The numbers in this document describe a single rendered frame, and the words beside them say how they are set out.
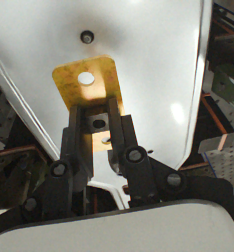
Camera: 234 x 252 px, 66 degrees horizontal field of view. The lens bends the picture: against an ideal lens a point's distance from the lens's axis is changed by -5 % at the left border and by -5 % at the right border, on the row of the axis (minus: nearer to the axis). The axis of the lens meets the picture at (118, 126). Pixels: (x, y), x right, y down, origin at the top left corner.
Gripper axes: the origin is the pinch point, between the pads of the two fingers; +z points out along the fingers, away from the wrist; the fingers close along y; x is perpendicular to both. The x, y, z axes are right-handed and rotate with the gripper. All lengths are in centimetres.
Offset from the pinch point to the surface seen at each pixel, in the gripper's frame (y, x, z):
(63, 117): -5.4, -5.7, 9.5
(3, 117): -37, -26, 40
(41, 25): -3.5, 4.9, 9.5
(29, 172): -15.3, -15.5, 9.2
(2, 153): -21.6, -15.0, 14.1
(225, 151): 47, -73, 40
